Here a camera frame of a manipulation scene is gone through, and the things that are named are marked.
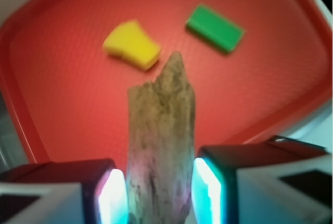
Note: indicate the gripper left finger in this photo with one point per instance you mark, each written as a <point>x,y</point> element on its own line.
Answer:
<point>90,191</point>

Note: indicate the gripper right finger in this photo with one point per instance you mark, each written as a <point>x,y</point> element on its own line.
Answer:
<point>280,180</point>

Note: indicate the brown wood chip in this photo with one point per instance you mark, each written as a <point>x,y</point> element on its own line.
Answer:
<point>161,146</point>

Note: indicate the red plastic tray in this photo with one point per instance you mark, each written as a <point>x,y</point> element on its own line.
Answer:
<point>68,98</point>

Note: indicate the yellow sponge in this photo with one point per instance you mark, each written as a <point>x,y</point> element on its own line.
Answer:
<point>131,43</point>

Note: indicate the green rectangular block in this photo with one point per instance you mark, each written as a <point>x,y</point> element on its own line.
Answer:
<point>215,28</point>

